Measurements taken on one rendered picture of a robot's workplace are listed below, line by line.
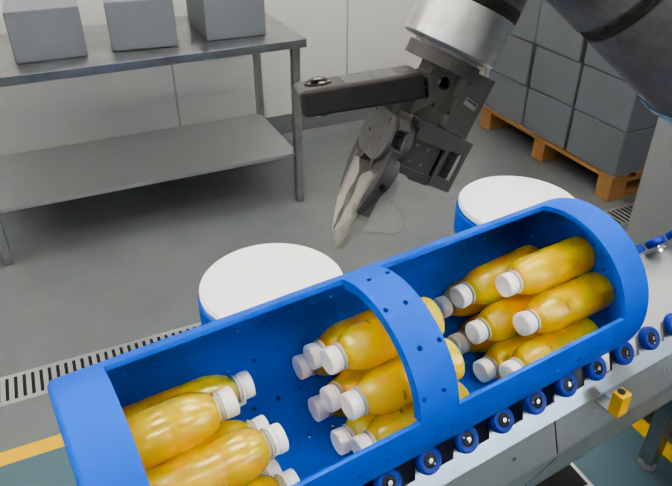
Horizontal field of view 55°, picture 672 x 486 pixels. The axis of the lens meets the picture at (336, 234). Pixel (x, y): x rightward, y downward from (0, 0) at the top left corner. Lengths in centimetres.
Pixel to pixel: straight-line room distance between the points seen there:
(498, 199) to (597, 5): 108
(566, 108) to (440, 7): 346
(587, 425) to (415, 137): 82
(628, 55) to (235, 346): 70
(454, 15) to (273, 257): 82
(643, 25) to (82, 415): 65
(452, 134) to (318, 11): 368
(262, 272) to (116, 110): 291
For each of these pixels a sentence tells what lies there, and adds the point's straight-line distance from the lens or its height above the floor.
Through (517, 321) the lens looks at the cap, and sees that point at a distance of 109.
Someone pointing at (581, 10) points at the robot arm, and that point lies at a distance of 51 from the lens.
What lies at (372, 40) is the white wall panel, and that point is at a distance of 449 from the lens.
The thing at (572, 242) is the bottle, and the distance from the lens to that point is 117.
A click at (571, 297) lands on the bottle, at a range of 112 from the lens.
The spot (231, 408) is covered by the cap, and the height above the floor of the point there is 115.
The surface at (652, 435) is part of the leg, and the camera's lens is 234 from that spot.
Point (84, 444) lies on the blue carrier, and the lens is 76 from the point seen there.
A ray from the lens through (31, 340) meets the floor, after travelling 294.
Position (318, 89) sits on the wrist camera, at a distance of 58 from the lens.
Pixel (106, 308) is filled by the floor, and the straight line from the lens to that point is 299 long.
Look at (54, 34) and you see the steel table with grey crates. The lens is 316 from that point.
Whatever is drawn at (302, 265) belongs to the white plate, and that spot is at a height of 104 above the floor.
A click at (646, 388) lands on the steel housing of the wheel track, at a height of 86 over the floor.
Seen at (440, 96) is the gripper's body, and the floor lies 156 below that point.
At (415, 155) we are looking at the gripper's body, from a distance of 61.
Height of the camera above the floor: 177
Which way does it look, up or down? 32 degrees down
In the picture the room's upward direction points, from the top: straight up
